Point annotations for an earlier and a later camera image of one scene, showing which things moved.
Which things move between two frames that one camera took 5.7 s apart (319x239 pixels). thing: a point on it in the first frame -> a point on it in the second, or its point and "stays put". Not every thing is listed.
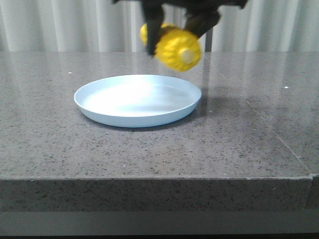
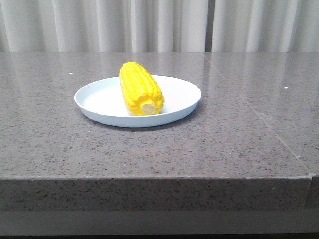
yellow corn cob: x=176 y=49 -> x=143 y=96
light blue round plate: x=137 y=100 stays put
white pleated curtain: x=104 y=26 stays put
